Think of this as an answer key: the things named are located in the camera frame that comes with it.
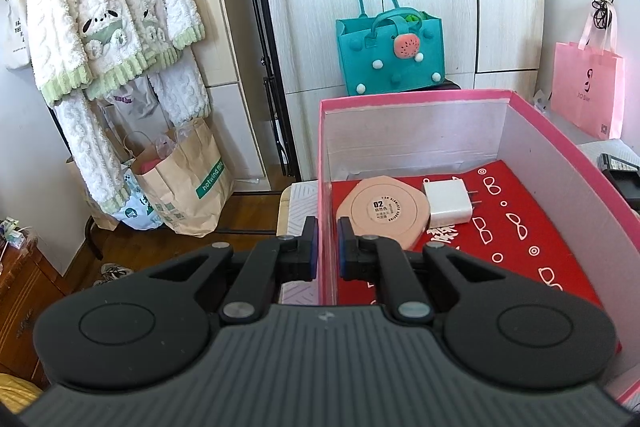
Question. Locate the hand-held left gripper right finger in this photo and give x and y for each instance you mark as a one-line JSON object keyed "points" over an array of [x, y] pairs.
{"points": [[343, 248]]}

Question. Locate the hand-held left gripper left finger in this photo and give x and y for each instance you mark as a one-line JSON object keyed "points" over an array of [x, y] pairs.
{"points": [[313, 247]]}

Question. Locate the pink cardboard box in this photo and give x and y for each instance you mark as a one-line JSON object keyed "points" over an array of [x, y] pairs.
{"points": [[550, 187]]}

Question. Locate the white patterned mat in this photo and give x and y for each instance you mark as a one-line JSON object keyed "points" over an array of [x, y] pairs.
{"points": [[300, 207]]}

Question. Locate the pink round compact case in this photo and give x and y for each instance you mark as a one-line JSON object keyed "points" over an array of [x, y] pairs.
{"points": [[380, 207]]}

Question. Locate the pink shopping bag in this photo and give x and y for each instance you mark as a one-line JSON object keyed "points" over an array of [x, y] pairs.
{"points": [[585, 92]]}

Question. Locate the red printed box liner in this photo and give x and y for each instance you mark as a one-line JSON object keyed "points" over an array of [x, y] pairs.
{"points": [[525, 227]]}

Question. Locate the white charger plug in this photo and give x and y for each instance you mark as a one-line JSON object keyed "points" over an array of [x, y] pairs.
{"points": [[447, 202]]}

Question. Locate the brown paper bag green label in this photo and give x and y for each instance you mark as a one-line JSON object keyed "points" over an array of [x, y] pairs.
{"points": [[195, 187]]}

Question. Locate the white green plastic bag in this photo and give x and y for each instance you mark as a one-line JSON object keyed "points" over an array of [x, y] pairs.
{"points": [[137, 207]]}

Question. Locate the teal felt tote bag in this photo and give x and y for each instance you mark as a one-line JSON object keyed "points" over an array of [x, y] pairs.
{"points": [[380, 52]]}

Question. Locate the grey sneaker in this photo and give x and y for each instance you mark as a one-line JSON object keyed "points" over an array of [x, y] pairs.
{"points": [[114, 273]]}

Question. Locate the black tripod stand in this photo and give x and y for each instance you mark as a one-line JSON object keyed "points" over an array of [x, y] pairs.
{"points": [[265, 47]]}

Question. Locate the plain brown paper bag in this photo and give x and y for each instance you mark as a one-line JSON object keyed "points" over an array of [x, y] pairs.
{"points": [[82, 192]]}

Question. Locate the translucent plastic bag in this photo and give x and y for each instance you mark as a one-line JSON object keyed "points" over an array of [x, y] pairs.
{"points": [[127, 99]]}

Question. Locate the white fleece pajama pants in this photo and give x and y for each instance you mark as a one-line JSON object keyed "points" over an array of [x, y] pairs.
{"points": [[82, 142]]}

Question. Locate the wooden cabinet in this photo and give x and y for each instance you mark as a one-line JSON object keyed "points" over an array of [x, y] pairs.
{"points": [[25, 302]]}

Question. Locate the small items on cabinet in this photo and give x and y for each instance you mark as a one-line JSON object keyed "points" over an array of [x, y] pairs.
{"points": [[12, 234]]}

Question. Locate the yellow cloth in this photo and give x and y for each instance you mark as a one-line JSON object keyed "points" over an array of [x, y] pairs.
{"points": [[17, 392]]}

